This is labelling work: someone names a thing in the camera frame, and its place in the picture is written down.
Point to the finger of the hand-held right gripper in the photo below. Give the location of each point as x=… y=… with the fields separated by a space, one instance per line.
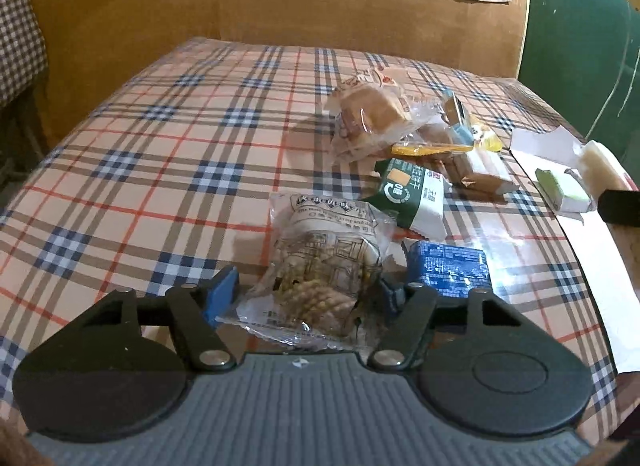
x=622 y=207

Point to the brown checkered cloth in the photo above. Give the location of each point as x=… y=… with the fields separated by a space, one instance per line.
x=20 y=35

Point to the green white snack packet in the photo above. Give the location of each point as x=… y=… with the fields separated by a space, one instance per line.
x=405 y=185

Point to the cream snack packet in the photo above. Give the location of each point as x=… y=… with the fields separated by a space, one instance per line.
x=600 y=160

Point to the brown cardboard board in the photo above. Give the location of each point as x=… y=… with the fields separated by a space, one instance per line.
x=200 y=0

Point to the white paper sheet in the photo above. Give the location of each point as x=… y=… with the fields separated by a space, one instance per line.
x=595 y=266

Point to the clear bread packet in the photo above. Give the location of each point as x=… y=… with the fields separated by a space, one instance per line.
x=370 y=110

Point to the clear waffle cookie packet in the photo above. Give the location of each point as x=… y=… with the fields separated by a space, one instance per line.
x=325 y=256

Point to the plaid tablecloth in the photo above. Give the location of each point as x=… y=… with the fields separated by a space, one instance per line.
x=150 y=170

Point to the small green white packet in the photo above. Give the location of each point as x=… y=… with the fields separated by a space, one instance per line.
x=555 y=185

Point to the light blue snack packet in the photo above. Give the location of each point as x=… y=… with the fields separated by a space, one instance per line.
x=462 y=133

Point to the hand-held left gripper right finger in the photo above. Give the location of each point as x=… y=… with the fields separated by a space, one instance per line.
x=391 y=298

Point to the gold white snack packet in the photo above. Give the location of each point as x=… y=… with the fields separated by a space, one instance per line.
x=430 y=148

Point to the clear brown biscuit packet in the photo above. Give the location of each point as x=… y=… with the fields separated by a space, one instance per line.
x=475 y=175

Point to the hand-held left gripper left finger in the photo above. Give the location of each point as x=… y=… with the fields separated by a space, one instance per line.
x=220 y=293

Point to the small yellow snack packet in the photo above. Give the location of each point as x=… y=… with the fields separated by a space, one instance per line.
x=490 y=143

